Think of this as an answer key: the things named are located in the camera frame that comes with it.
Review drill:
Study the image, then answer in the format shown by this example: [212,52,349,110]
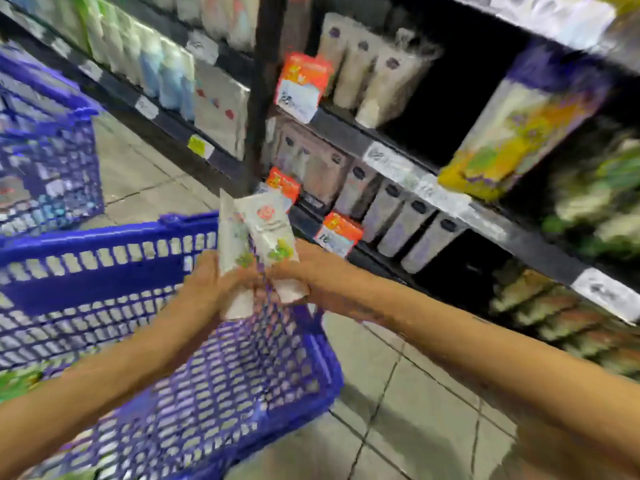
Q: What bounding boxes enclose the person's right hand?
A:
[254,240,362,321]

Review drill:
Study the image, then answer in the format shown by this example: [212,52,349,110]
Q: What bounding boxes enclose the person's left hand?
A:
[176,250,266,341]

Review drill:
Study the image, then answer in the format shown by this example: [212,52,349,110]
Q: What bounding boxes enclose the white floral packet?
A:
[235,187,311,304]
[217,190,257,321]

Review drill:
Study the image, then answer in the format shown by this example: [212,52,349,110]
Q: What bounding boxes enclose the person's right forearm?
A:
[345,267,640,468]

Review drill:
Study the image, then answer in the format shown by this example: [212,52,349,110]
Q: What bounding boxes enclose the person's left forearm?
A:
[0,290,202,480]

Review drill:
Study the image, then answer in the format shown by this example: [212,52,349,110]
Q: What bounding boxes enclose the orange promo tag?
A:
[257,167,302,210]
[314,211,364,259]
[274,52,335,124]

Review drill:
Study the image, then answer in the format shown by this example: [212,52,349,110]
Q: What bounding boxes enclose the blue plastic shopping basket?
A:
[0,212,346,480]
[0,42,106,240]

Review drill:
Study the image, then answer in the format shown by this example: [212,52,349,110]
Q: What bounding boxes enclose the row of grey packets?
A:
[272,120,468,274]

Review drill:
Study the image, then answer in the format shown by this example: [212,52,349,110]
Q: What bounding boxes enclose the yellow price label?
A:
[187,135,215,160]

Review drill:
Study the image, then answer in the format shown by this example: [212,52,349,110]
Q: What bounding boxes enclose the black store shelf unit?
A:
[0,0,640,385]

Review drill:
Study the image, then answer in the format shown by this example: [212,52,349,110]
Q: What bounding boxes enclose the long white price label strip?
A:
[362,141,508,241]

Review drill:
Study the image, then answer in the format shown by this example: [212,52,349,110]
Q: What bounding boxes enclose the white packet with coloured dots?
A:
[192,60,251,160]

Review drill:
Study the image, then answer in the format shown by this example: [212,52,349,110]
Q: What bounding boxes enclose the beige packet with dark dot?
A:
[333,30,386,110]
[317,12,358,95]
[355,30,443,129]

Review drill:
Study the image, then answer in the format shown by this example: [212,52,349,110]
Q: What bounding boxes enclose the green packet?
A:
[0,365,45,404]

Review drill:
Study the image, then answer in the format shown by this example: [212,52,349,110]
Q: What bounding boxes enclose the row of pastel packets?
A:
[10,0,196,120]

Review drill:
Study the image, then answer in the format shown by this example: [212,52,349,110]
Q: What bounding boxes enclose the row of pale pink packets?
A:
[150,0,261,50]

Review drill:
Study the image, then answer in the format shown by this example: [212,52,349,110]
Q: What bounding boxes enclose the large yellow purple packet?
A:
[438,40,613,201]

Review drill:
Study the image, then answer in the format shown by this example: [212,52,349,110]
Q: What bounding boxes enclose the stack of tan packets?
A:
[490,260,640,380]

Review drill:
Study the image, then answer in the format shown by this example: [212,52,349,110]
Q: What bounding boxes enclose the group of green white packets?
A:
[542,122,640,260]

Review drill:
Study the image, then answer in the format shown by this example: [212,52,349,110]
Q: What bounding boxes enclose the pile of white wrapped packets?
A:
[490,0,618,50]

